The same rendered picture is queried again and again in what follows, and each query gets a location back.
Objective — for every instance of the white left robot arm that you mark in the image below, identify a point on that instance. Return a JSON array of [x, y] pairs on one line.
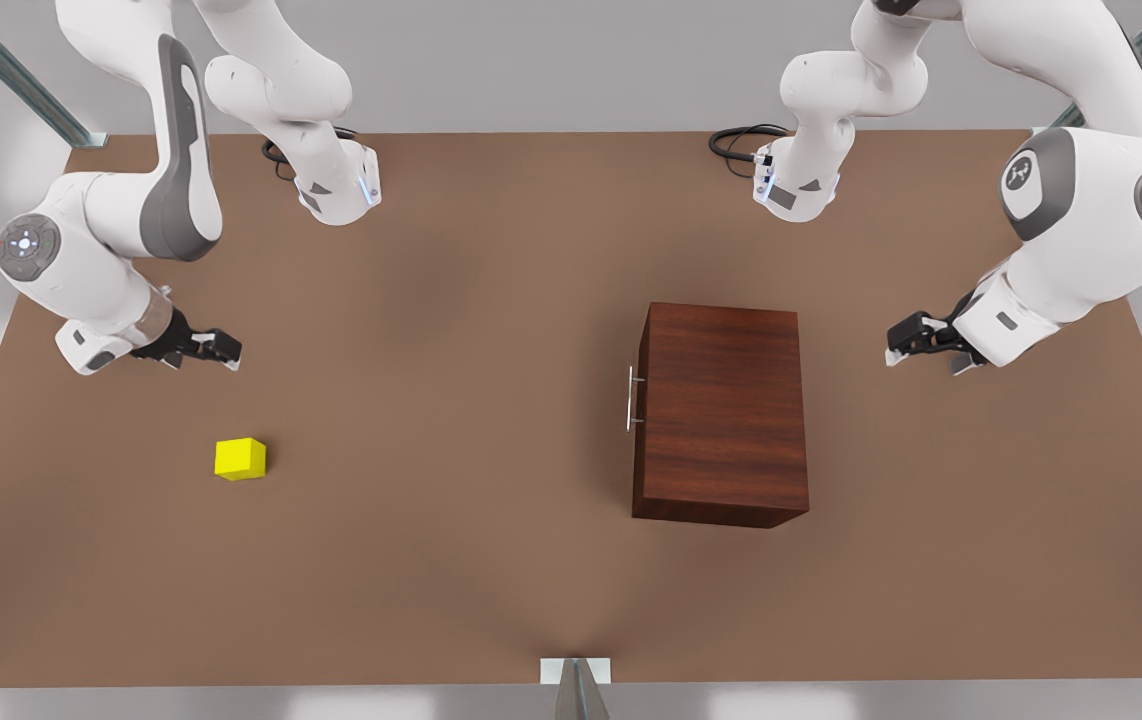
[[1081, 230]]

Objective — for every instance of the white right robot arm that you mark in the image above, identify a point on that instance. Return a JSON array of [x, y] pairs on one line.
[[111, 210]]

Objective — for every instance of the yellow cube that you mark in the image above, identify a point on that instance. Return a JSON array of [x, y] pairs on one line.
[[239, 459]]

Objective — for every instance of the dark wooden drawer cabinet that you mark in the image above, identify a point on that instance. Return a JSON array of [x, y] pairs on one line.
[[726, 410]]

